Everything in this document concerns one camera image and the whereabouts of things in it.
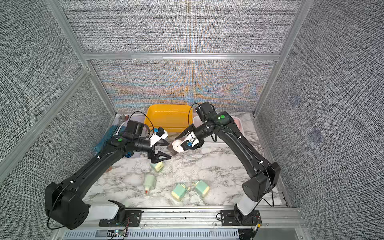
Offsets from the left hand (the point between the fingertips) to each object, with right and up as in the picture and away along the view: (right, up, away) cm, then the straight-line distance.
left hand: (170, 147), depth 73 cm
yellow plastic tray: (-3, +17, +42) cm, 46 cm away
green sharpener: (-8, -12, +11) cm, 18 cm away
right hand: (+7, +7, -3) cm, 10 cm away
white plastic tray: (+20, +6, -10) cm, 23 cm away
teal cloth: (-47, +6, +33) cm, 58 cm away
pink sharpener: (+4, +2, -9) cm, 10 cm away
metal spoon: (-42, +17, +40) cm, 61 cm away
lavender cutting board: (-11, +9, -8) cm, 16 cm away
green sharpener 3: (+4, -23, +2) cm, 23 cm away
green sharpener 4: (+16, -22, +4) cm, 27 cm away
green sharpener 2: (-12, -20, +6) cm, 24 cm away
